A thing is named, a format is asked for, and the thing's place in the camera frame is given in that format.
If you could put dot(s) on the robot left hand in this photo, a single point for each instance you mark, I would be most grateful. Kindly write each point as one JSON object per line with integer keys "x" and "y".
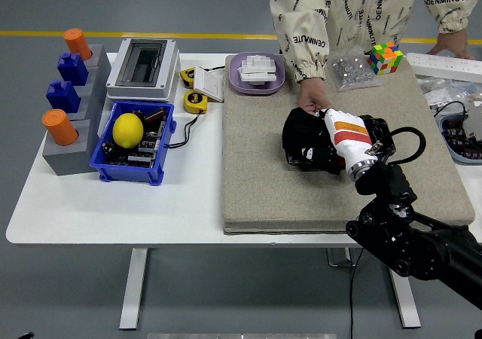
{"x": 25, "y": 335}

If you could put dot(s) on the white power strip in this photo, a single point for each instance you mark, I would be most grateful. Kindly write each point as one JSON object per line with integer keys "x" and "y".
{"x": 444, "y": 64}

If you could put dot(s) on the yellow lemon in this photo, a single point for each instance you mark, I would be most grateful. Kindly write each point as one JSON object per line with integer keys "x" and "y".
{"x": 128, "y": 130}

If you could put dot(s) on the orange cylinder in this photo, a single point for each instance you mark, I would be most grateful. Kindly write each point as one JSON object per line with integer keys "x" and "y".
{"x": 60, "y": 128}
{"x": 77, "y": 43}

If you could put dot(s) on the person's left hand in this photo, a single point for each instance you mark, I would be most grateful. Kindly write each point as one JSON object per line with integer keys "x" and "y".
{"x": 452, "y": 43}

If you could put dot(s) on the white table leg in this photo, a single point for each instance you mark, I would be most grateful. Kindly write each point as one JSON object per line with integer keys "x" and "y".
{"x": 408, "y": 309}
{"x": 132, "y": 294}

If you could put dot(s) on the yellow tape measure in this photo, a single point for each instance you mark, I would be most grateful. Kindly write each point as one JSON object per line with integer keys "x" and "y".
{"x": 195, "y": 101}
{"x": 187, "y": 76}

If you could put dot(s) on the white wall switch plate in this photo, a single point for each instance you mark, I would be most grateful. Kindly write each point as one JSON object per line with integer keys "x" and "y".
{"x": 209, "y": 84}

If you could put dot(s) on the person's left forearm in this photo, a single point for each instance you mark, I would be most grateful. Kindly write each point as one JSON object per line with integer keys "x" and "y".
{"x": 452, "y": 7}

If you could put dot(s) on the grey stepped block holder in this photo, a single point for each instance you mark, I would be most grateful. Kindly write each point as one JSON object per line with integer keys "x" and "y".
{"x": 68, "y": 162}

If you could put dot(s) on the black rag with red tag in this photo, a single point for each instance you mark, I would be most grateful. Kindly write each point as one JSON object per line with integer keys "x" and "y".
{"x": 301, "y": 132}

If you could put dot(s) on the black glossy panel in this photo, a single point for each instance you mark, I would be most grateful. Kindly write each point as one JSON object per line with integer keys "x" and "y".
{"x": 378, "y": 126}

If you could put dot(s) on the colourful puzzle cube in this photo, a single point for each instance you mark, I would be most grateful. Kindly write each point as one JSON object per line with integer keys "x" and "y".
{"x": 385, "y": 58}

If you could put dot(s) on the blue plastic bin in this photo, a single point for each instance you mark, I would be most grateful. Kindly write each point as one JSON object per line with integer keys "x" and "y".
{"x": 128, "y": 173}

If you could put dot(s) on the dark electronic parts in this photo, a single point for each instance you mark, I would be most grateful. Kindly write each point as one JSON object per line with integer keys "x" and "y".
{"x": 147, "y": 147}

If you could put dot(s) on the person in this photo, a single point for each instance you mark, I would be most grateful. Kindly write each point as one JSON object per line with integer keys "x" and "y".
{"x": 357, "y": 7}

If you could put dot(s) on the robot right hand white shell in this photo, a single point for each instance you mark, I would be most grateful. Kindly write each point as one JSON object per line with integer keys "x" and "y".
{"x": 350, "y": 135}

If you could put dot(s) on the metal bracket under table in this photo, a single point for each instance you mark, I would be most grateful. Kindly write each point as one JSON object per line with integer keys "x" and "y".
{"x": 339, "y": 259}

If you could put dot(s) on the stack of white switch parts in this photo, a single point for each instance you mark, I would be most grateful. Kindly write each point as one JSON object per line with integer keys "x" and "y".
{"x": 258, "y": 68}

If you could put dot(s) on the grey electrical enclosure box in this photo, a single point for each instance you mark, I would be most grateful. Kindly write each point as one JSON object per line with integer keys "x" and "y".
{"x": 165, "y": 71}

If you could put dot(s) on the purple dish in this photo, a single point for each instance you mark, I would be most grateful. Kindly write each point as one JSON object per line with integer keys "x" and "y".
{"x": 235, "y": 83}

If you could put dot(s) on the grey-brown mat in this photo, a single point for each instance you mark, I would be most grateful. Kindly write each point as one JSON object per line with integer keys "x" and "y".
{"x": 263, "y": 165}

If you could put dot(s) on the blue tray of components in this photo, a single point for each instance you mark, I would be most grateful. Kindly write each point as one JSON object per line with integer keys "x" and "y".
{"x": 457, "y": 150}

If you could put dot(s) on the person's right forearm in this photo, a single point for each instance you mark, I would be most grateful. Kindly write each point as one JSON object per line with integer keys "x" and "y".
{"x": 303, "y": 41}

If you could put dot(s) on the blue block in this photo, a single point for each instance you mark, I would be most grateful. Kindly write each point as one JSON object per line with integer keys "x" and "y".
{"x": 72, "y": 69}
{"x": 63, "y": 97}

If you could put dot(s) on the grey metal part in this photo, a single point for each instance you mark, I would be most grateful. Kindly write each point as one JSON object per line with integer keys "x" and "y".
{"x": 474, "y": 122}

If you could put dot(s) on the person's right hand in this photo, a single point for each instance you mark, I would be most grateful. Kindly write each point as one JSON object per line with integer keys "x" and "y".
{"x": 312, "y": 96}

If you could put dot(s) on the clear bag of metal nuts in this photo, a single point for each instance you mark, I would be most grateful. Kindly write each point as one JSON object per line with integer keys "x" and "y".
{"x": 352, "y": 71}

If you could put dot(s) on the clear plastic bag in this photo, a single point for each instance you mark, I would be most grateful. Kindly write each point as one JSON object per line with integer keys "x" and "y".
{"x": 440, "y": 90}

